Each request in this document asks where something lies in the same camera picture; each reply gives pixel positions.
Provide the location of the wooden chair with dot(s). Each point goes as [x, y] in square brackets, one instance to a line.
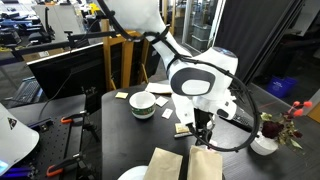
[126, 60]

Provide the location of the blue plastic bin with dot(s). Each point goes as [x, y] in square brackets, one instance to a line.
[280, 86]

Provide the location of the small white vase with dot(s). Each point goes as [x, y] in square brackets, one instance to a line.
[263, 146]

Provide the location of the black keyboard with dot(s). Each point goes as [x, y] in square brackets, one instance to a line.
[27, 90]

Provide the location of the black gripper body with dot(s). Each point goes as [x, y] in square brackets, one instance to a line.
[202, 120]

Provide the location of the folded brown napkin stack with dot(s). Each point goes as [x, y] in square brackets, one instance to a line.
[205, 165]

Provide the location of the large brown paper napkin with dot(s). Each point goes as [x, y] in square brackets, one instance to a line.
[156, 88]

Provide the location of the white ceramic bowl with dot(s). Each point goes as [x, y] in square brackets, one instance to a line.
[142, 106]

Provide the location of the pink sweetener packet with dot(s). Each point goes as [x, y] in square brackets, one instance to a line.
[167, 113]
[213, 144]

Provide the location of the brown paper bag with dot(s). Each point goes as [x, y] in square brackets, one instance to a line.
[163, 165]

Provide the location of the grey storage bins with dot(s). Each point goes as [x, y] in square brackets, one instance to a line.
[201, 37]

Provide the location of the dark red dried flowers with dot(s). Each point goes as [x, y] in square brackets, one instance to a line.
[272, 129]

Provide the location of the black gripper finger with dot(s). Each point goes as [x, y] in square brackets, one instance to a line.
[209, 135]
[199, 140]

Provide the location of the black computer monitor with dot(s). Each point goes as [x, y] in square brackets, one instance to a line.
[66, 71]

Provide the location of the small tan block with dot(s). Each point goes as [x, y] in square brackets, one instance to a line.
[121, 95]

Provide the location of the brown sugar packet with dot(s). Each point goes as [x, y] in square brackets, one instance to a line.
[181, 128]

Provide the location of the grey marker pen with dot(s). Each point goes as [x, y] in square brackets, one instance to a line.
[183, 135]

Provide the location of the orange berry sprig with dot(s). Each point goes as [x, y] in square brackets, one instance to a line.
[298, 111]

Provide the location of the white round plate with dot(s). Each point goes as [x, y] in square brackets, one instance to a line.
[133, 174]

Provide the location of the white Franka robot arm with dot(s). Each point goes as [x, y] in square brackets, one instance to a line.
[193, 83]

